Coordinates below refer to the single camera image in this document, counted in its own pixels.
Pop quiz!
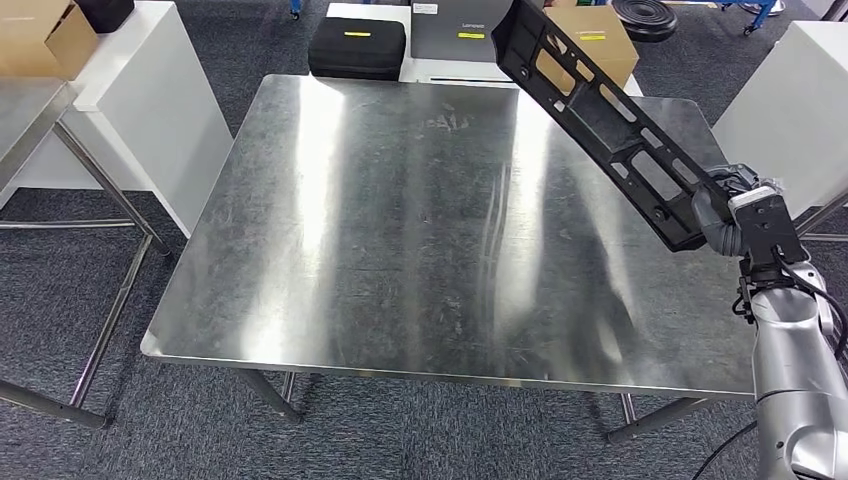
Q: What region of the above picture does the steel side table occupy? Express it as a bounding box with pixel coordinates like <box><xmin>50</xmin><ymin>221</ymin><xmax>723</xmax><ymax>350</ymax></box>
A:
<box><xmin>794</xmin><ymin>192</ymin><xmax>848</xmax><ymax>243</ymax></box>
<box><xmin>0</xmin><ymin>78</ymin><xmax>172</xmax><ymax>431</ymax></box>

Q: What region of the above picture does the cardboard box yellow label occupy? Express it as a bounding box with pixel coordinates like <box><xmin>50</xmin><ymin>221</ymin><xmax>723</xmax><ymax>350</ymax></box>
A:
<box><xmin>543</xmin><ymin>5</ymin><xmax>641</xmax><ymax>91</ymax></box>

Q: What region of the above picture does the grey laptop box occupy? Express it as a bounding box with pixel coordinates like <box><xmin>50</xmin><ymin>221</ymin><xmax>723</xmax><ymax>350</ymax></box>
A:
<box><xmin>410</xmin><ymin>0</ymin><xmax>515</xmax><ymax>64</ymax></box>

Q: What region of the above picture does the black pouch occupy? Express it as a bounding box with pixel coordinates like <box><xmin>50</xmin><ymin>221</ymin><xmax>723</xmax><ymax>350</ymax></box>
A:
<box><xmin>74</xmin><ymin>0</ymin><xmax>136</xmax><ymax>34</ymax></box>

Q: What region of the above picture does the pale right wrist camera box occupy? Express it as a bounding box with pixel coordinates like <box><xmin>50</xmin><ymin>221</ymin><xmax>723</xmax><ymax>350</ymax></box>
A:
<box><xmin>728</xmin><ymin>186</ymin><xmax>811</xmax><ymax>266</ymax></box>

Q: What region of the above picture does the black zip case yellow label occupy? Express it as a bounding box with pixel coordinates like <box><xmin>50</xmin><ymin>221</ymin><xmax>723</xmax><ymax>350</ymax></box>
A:
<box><xmin>307</xmin><ymin>16</ymin><xmax>407</xmax><ymax>82</ymax></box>

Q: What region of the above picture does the long black plastic panel part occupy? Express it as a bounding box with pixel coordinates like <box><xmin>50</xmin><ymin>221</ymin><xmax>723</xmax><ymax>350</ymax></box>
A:
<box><xmin>491</xmin><ymin>0</ymin><xmax>733</xmax><ymax>254</ymax></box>

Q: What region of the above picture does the black ribbed round disc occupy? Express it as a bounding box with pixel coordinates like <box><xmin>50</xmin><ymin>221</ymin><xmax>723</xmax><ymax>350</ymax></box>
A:
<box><xmin>610</xmin><ymin>0</ymin><xmax>678</xmax><ymax>43</ymax></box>

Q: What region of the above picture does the steel workbench table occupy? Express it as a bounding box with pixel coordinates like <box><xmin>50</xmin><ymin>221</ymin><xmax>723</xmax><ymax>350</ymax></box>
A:
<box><xmin>140</xmin><ymin>74</ymin><xmax>760</xmax><ymax>446</ymax></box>

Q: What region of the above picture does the plain cardboard box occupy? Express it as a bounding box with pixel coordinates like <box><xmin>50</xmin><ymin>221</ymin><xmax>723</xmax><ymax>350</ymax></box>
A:
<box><xmin>0</xmin><ymin>0</ymin><xmax>99</xmax><ymax>82</ymax></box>

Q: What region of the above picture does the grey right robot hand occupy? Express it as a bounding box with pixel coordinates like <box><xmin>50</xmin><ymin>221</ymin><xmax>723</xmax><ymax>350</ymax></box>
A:
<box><xmin>690</xmin><ymin>163</ymin><xmax>788</xmax><ymax>258</ymax></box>

